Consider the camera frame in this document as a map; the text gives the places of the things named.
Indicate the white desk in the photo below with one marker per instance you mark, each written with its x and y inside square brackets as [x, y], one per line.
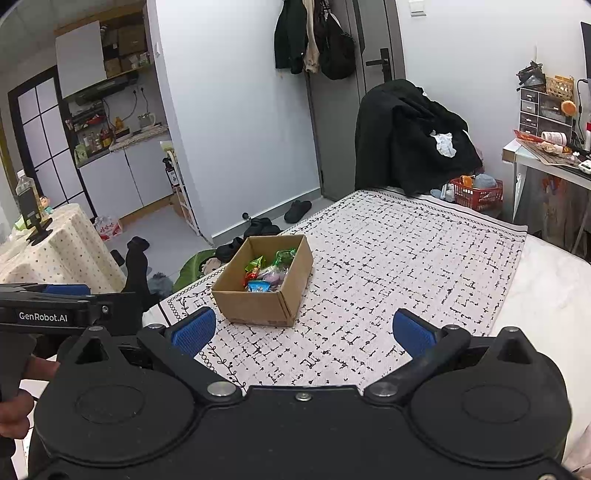
[519, 154]

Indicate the brown cardboard box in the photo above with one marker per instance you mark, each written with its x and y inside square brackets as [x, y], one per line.
[254, 307]

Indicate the narrow white rack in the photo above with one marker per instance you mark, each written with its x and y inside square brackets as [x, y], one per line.
[184, 198]

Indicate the glass kettle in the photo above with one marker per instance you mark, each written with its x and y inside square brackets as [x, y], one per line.
[146, 121]

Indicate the small purple snack packet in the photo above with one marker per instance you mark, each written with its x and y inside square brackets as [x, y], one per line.
[272, 278]

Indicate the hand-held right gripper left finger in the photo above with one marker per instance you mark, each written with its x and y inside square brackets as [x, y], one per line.
[194, 330]

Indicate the table with dotted cloth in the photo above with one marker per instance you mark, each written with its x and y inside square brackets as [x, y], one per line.
[69, 258]

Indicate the person's leg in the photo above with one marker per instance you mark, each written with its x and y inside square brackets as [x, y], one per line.
[138, 277]

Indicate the grey drawer organizer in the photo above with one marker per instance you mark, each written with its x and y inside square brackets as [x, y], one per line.
[531, 113]

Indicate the white printed roll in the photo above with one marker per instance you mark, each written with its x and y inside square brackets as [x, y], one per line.
[555, 137]

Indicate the beige hanging garment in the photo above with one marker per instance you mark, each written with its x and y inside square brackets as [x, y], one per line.
[312, 50]

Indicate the cartoon figure toy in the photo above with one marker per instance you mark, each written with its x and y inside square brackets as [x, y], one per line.
[45, 205]

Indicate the black hanging bag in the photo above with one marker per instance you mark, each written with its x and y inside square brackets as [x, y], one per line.
[337, 53]

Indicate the black phone stand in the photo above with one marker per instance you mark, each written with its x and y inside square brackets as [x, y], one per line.
[32, 217]

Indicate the black range hood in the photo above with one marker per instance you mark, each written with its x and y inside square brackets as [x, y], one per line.
[106, 91]

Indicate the woven bamboo basket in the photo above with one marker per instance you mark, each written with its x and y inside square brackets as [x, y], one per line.
[560, 86]

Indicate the pink white package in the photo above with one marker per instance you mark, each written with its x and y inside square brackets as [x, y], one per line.
[108, 228]

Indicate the green leaf floor mat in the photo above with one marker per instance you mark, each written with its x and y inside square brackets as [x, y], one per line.
[191, 272]

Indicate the white kitchen cabinet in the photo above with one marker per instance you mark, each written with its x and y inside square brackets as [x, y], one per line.
[124, 180]

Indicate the red flat packet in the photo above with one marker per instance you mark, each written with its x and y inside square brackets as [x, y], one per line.
[528, 136]

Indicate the grey fluffy cloth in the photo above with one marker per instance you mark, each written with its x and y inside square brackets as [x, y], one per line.
[160, 284]

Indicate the black slipper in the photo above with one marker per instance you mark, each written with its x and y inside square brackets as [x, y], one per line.
[118, 258]
[298, 211]

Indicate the black jacket on chair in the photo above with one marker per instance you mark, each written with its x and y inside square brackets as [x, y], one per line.
[406, 138]

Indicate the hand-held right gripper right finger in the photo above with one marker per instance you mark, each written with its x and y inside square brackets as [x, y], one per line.
[414, 332]

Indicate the black-framed sliding door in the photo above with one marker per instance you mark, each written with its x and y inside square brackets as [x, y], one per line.
[46, 147]

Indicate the white black-patterned printed blanket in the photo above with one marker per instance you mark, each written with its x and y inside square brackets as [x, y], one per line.
[392, 258]

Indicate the white crumpled cloth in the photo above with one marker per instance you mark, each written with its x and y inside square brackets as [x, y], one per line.
[442, 143]

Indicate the black hanging coat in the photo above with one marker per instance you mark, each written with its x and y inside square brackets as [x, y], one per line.
[290, 37]

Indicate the person's left hand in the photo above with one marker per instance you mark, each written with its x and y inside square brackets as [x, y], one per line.
[18, 417]

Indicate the light green red-fruit snack packet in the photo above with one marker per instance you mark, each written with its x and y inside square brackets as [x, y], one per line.
[254, 267]

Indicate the grey door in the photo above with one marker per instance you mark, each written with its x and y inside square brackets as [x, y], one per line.
[337, 138]

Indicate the white mattress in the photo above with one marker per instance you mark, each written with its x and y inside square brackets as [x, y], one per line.
[549, 323]

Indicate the blue white snack packet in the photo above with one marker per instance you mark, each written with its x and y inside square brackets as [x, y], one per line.
[258, 286]

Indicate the white light switch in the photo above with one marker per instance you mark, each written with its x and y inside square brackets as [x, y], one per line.
[418, 6]

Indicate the dark crumpled object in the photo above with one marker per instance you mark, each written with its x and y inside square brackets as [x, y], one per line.
[532, 74]

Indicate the black monitor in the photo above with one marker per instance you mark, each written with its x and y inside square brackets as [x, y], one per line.
[586, 50]

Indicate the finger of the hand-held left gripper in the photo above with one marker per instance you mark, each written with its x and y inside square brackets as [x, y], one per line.
[67, 290]

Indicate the dark green snack packet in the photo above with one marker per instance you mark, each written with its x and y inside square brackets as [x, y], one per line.
[284, 257]

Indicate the red plastic basket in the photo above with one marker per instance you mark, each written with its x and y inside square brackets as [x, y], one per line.
[478, 198]

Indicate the clear plastic bottle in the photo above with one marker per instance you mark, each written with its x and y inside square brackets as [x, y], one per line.
[25, 183]

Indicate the white wall cupboard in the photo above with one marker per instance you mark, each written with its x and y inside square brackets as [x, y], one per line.
[78, 55]

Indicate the black clog shoe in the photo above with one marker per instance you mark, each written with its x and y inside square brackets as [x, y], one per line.
[229, 249]
[256, 227]
[272, 230]

